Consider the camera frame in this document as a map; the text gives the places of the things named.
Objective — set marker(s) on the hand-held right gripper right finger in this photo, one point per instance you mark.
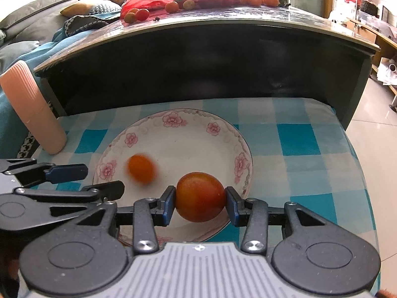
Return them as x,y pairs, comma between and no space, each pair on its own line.
232,206

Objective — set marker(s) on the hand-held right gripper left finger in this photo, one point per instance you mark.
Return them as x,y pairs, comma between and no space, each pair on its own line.
169,206

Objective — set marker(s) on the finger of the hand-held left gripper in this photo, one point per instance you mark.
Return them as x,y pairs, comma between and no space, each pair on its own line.
105,191
68,173

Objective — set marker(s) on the large red-orange tomato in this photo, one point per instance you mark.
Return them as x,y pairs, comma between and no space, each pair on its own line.
200,196

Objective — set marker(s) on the orange cherry tomato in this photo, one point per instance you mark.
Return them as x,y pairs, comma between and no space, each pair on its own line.
188,4
141,169
171,6

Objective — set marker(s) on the white floral plate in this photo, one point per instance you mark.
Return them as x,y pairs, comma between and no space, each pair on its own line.
186,149

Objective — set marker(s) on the houndstooth fabric trim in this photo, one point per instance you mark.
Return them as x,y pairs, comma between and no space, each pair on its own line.
26,146

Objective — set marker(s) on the pink ribbed bottle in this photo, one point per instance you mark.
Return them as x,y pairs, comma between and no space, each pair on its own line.
31,108

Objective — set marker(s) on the blue checked cloth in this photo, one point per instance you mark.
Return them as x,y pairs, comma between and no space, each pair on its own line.
297,139

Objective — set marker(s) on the dark coffee table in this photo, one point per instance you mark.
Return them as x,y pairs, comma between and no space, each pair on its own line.
217,68

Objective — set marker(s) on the houndstooth pillow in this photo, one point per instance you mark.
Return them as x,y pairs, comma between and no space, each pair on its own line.
83,23

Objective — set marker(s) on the mustard pillow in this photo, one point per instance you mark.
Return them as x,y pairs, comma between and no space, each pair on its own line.
79,8

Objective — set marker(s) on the grey sofa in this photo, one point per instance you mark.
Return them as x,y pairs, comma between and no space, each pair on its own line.
34,9

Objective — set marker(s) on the yellow-orange cherry tomato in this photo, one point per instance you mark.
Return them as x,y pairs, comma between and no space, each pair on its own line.
130,17

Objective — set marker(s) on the red cherry tomato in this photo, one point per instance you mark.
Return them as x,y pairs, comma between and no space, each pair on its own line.
142,14

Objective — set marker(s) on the wooden shelf unit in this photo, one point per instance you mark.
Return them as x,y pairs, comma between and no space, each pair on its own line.
369,37

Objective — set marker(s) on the dark woven basket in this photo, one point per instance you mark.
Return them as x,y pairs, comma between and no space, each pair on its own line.
370,7

